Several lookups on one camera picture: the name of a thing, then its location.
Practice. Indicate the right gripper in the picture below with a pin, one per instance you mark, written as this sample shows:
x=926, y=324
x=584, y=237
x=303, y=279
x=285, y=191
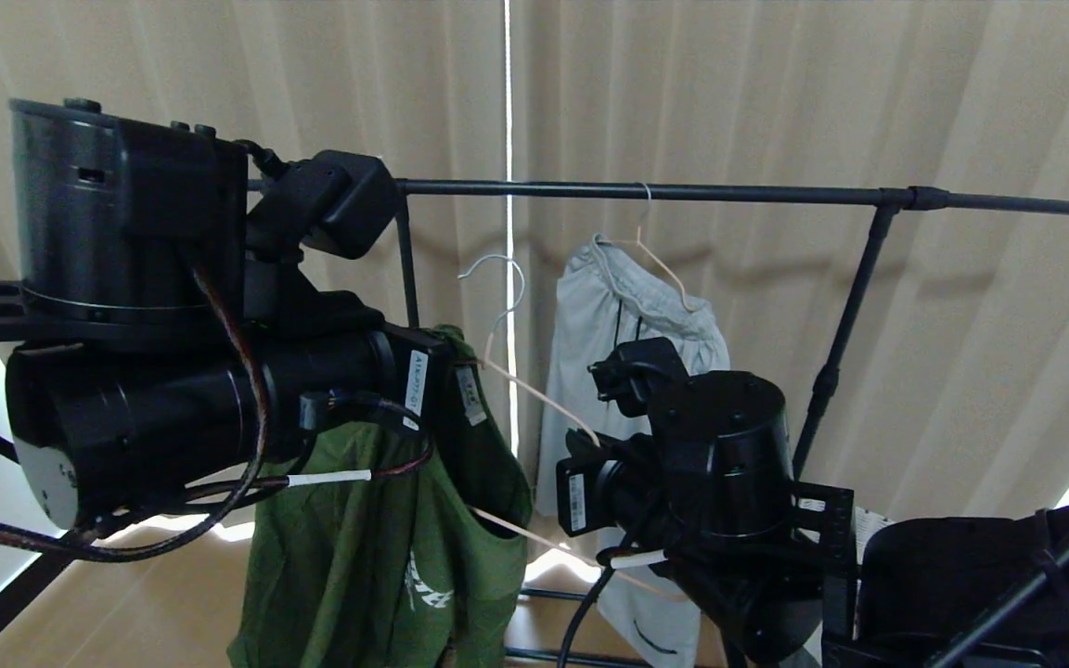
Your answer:
x=618, y=482

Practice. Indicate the green garment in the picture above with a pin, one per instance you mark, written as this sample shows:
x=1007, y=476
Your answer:
x=358, y=557

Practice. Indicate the pale grey shorts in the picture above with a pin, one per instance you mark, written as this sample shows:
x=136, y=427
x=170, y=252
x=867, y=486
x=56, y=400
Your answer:
x=590, y=315

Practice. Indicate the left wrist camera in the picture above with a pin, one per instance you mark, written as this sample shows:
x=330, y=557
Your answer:
x=340, y=199

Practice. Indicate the pink clothes hanger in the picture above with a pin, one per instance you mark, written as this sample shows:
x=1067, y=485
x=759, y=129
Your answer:
x=639, y=237
x=544, y=402

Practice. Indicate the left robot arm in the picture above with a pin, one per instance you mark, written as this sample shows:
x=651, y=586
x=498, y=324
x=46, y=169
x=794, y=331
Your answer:
x=126, y=213

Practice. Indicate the white laundry basket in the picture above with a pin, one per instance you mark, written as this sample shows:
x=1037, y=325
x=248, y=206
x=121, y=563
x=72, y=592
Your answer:
x=859, y=529

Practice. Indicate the black clothes rack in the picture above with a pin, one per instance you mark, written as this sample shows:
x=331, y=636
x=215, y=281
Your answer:
x=776, y=194

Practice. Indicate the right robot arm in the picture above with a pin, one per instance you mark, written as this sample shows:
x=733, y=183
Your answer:
x=729, y=445

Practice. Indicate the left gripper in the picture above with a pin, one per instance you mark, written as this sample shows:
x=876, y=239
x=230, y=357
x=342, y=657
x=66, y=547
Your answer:
x=173, y=417

